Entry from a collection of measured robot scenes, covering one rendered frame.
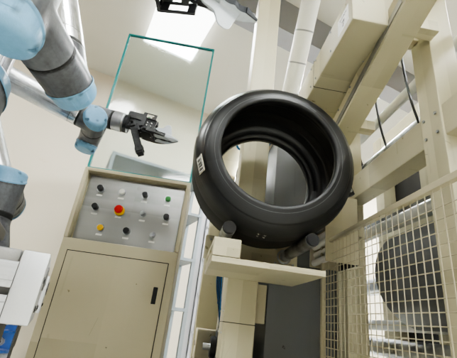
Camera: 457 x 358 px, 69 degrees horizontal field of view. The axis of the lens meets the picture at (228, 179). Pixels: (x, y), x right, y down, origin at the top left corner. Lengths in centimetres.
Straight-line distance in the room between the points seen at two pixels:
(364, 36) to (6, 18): 119
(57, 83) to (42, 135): 418
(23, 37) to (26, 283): 30
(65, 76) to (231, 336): 114
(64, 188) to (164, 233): 289
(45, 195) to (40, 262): 398
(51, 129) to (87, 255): 322
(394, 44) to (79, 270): 160
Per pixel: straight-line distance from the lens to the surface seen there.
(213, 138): 116
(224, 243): 107
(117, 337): 167
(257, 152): 163
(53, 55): 53
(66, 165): 460
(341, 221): 155
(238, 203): 108
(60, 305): 173
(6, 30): 48
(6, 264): 52
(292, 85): 237
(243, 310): 144
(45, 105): 122
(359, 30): 140
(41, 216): 443
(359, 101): 152
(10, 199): 108
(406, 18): 139
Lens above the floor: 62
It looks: 23 degrees up
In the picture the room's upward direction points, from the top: 7 degrees clockwise
